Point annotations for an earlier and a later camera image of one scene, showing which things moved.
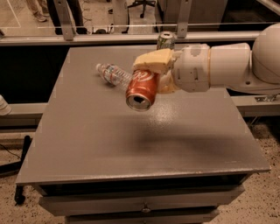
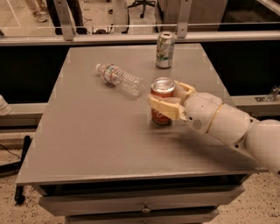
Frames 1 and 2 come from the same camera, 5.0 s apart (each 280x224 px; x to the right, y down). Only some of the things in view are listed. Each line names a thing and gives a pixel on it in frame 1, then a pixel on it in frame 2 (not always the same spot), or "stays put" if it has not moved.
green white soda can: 165,40 stays put
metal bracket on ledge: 268,98 stays put
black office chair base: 144,3 stays put
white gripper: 191,68 to 201,110
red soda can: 142,89 to 162,86
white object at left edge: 4,108 stays put
